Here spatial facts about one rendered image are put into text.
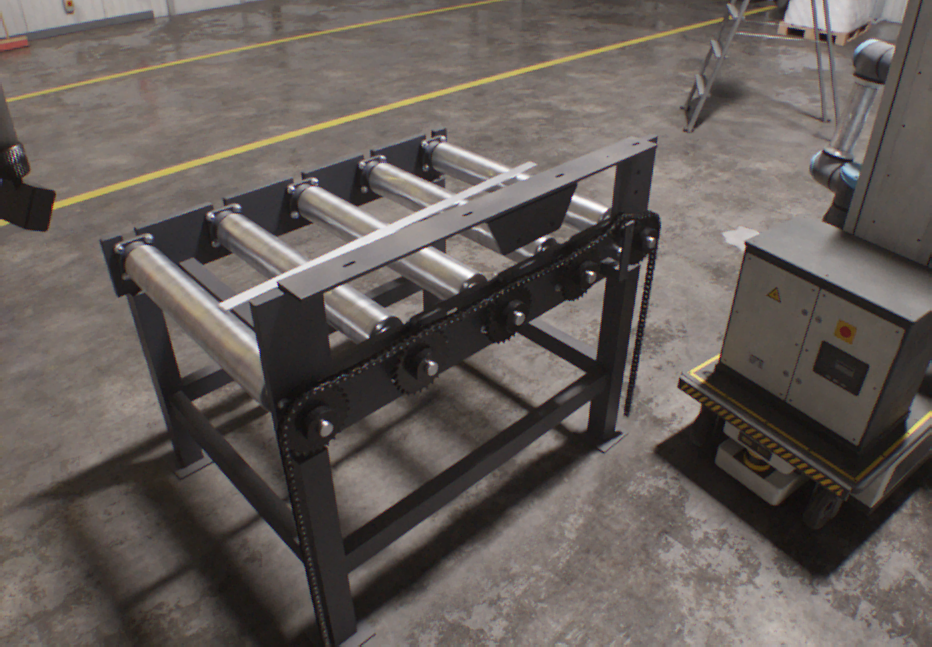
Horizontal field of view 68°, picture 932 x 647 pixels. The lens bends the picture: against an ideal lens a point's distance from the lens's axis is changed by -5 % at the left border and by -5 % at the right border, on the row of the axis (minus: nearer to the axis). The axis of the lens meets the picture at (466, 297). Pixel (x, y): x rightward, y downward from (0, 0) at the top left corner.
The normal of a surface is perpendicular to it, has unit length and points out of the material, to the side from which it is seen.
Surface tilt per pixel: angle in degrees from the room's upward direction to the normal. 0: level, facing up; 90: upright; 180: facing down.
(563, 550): 0
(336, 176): 90
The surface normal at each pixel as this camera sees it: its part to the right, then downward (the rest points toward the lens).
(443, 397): 0.00, -0.84
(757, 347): -0.81, 0.32
